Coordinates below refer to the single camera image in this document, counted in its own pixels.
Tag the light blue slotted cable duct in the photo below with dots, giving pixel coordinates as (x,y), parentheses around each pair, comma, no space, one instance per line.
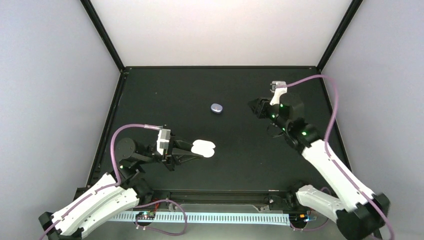
(278,219)

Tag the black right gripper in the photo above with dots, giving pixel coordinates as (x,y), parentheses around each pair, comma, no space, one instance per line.
(258,108)

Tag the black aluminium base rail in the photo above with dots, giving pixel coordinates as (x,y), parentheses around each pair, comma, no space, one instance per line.
(276,200)

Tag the white oval capsule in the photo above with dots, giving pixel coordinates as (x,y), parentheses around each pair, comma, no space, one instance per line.
(204,148)

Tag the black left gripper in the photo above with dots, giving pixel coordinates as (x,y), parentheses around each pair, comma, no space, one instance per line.
(177,153)

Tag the black frame post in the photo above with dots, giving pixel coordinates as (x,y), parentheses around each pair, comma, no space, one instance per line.
(102,32)
(339,32)

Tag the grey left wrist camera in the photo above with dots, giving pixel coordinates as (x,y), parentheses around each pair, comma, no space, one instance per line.
(163,139)

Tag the black frame post right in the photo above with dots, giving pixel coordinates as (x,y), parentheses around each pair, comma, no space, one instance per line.
(339,32)

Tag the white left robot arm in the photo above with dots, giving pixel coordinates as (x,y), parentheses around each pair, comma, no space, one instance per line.
(124,188)

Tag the black frame post left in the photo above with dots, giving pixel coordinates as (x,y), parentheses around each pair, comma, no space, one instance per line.
(102,32)

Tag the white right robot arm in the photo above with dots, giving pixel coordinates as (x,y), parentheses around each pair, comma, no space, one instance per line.
(356,210)

